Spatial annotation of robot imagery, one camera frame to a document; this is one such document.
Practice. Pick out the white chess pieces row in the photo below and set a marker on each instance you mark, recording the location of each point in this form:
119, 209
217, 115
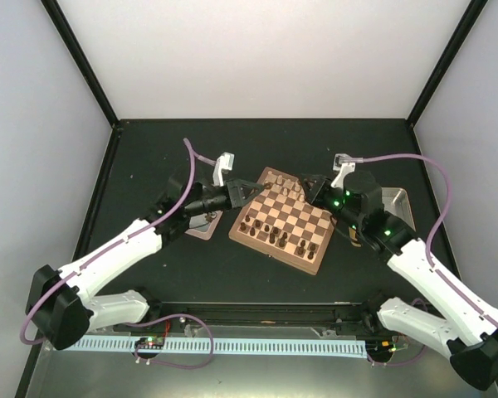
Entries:
286, 187

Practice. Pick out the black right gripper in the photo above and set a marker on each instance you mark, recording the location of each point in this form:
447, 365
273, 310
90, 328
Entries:
314, 196

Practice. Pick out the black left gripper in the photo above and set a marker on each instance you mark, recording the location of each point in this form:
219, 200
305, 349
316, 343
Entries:
235, 193

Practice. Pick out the black frame post left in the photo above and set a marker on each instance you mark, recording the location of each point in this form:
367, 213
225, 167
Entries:
58, 18

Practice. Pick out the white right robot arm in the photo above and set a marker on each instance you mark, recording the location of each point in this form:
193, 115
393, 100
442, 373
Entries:
465, 330

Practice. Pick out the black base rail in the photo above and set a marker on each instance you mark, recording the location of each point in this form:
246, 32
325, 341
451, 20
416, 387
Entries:
355, 319

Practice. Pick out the yellow metal tray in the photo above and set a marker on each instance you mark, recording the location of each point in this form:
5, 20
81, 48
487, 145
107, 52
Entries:
396, 201

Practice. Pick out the light blue slotted cable duct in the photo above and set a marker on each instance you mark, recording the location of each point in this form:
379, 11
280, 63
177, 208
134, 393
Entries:
222, 346

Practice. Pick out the black frame post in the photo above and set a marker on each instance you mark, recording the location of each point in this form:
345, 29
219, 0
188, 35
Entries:
449, 53
58, 18

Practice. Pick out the wooden chess board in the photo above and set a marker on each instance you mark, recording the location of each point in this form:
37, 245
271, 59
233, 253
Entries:
304, 227

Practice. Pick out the pink metal tray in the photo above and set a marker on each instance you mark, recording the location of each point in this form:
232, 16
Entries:
203, 226

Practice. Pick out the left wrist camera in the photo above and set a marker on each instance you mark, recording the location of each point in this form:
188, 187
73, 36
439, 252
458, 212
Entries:
223, 164

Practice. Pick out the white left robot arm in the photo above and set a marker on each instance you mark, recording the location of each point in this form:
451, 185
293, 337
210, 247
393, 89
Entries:
64, 304

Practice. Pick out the black frame post right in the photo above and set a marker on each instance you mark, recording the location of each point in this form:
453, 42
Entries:
449, 53

